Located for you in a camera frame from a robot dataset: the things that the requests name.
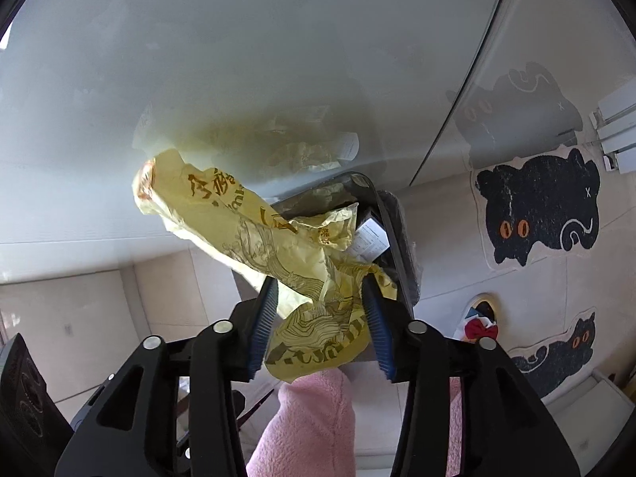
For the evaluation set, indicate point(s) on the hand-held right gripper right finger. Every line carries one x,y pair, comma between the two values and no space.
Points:
375,328

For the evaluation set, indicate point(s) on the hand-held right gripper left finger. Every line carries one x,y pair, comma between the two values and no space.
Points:
261,328

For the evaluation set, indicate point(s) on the black trash bin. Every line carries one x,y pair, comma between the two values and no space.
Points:
392,238

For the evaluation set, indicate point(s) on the white printed receipt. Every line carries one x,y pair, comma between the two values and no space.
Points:
372,243

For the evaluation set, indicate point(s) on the person's left pink leg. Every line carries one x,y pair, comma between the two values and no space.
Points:
303,422

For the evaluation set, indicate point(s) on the person's pink leg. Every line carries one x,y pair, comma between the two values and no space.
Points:
454,422
303,422

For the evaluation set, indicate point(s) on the person's right slipper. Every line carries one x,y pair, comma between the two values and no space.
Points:
479,328

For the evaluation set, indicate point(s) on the person's right pink leg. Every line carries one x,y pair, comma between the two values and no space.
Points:
454,422

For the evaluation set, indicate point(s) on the small black cat floor mat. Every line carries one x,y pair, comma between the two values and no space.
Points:
561,353

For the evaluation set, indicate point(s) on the large black cat floor mat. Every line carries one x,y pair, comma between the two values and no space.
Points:
536,213

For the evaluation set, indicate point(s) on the white floor box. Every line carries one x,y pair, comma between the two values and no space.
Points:
591,412

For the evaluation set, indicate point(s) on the grey cabinet door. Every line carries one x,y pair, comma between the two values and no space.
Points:
546,35
248,59

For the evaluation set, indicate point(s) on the white door frame rail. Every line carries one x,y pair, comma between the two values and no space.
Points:
613,134

